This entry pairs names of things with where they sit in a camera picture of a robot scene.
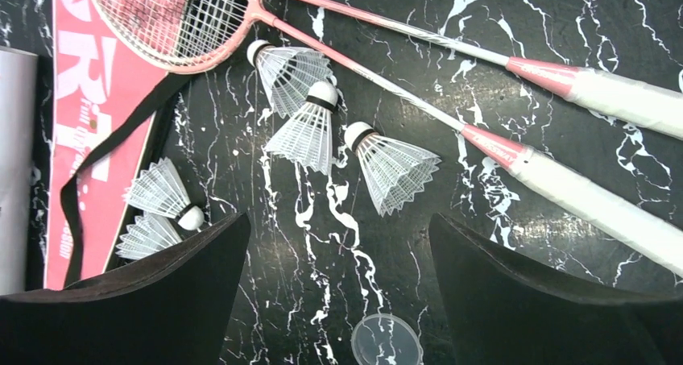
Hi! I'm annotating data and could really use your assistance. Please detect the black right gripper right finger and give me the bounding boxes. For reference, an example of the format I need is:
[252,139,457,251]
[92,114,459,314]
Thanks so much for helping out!
[428,214,682,364]

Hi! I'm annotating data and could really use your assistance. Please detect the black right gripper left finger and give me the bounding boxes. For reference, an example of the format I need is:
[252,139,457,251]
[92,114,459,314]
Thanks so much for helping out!
[1,214,251,364]

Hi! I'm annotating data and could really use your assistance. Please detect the white plastic shuttlecock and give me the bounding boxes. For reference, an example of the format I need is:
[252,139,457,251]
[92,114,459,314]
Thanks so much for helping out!
[115,212,183,260]
[265,81,338,176]
[344,122,441,217]
[122,157,205,230]
[246,39,333,118]

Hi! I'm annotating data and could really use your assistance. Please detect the white shuttlecock tube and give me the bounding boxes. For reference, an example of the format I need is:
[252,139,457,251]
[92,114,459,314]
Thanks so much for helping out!
[1,47,39,296]

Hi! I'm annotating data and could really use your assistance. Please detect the pink badminton racket upper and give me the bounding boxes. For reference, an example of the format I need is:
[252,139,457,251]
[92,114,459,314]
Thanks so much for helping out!
[299,0,682,139]

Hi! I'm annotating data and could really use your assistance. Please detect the pink badminton racket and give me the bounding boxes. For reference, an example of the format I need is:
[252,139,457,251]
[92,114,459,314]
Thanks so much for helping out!
[91,0,682,273]
[299,0,682,139]

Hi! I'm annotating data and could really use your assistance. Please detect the pink badminton racket lower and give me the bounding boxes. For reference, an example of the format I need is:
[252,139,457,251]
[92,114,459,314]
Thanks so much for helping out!
[91,0,682,273]

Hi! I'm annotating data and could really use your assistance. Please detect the clear plastic tube lid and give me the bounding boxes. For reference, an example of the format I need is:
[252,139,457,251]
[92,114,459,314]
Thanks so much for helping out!
[350,313,424,365]

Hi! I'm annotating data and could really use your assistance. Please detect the pink racket cover bag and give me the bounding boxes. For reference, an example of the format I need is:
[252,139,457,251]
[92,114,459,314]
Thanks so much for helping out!
[43,0,188,290]

